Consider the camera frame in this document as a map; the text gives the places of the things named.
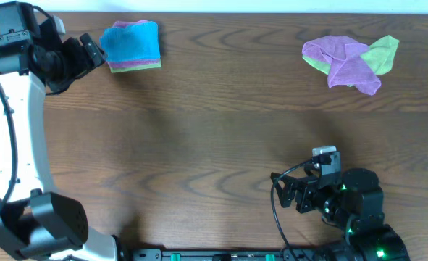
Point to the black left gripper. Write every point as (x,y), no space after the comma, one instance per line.
(84,65)

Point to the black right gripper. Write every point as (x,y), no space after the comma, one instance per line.
(304,185)

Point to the blue microfiber cloth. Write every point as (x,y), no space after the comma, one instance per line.
(132,42)

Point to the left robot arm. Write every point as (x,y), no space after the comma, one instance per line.
(36,221)

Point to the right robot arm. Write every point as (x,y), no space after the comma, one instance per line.
(351,201)

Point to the folded purple cloth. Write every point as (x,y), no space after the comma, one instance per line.
(131,63)

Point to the folded green cloth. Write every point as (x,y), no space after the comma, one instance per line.
(139,67)

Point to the crumpled purple cloth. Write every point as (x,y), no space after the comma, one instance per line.
(347,68)

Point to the crumpled green cloth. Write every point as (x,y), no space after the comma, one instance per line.
(379,57)

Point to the black mounting rail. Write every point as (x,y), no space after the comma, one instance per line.
(222,255)

